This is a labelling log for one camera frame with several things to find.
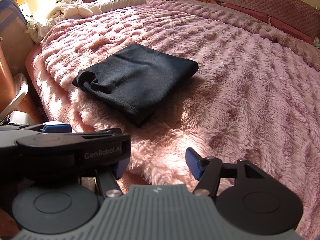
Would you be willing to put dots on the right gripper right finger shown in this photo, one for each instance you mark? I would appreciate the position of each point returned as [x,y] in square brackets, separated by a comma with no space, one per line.
[196,164]

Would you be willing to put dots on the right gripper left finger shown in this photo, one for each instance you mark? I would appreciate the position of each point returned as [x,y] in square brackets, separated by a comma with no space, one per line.
[120,168]

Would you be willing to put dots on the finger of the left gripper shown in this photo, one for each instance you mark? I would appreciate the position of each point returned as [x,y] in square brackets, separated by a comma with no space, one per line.
[57,128]

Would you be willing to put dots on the black pants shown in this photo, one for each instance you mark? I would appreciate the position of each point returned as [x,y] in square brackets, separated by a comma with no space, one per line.
[135,80]

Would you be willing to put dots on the pink fluffy blanket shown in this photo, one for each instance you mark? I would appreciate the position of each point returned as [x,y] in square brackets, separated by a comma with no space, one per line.
[255,95]

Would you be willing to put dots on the white crumpled blanket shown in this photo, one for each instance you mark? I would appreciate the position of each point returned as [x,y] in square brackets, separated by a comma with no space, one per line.
[37,28]

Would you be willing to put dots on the maroon quilted headboard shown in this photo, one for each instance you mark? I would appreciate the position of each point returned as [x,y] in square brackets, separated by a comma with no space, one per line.
[295,13]

